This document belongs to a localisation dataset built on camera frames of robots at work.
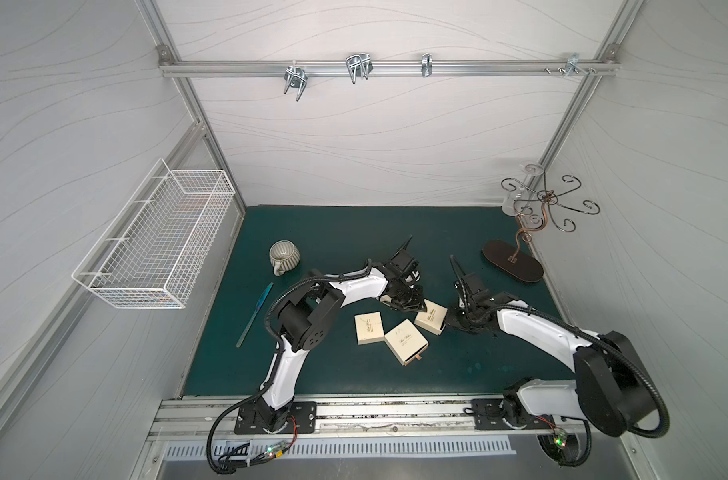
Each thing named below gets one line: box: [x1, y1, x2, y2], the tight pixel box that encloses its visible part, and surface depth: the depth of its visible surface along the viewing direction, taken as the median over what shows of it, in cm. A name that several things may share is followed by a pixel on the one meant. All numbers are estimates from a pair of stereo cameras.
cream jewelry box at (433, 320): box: [414, 298, 448, 335], surface depth 90 cm
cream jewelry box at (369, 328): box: [354, 311, 385, 346], surface depth 88 cm
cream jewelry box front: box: [384, 318, 429, 366], surface depth 86 cm
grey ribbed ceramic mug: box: [269, 240, 300, 277], surface depth 100 cm
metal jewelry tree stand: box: [482, 163, 600, 283], surface depth 87 cm
